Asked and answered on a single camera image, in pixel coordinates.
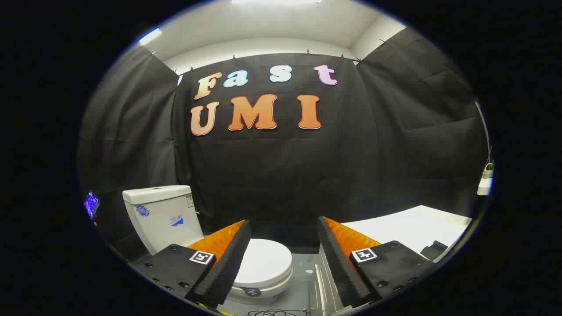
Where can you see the white shelf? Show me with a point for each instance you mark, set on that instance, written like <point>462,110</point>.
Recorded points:
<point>484,188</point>

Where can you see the white toilet bowl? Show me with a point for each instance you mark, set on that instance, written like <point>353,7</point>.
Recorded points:
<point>272,296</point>

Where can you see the ceiling light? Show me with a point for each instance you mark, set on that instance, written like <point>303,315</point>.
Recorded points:
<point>150,36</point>

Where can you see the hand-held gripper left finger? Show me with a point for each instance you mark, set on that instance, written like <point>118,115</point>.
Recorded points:
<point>228,267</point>

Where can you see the white cabinet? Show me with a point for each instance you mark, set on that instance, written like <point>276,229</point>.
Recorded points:
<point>408,228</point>

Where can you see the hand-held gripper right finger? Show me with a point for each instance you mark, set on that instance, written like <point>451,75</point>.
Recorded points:
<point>340,267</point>

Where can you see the small lit screen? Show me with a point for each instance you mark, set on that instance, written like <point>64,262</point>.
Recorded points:
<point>91,204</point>

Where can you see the white toilet lid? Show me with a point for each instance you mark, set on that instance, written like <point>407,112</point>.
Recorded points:
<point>268,263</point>

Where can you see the black backdrop cloth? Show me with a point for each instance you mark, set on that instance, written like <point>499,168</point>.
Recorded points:
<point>285,175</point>

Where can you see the white toilet tank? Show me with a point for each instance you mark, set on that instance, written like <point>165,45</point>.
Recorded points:
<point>162,219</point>

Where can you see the small black box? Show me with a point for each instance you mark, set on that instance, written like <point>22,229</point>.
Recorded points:
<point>433,251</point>

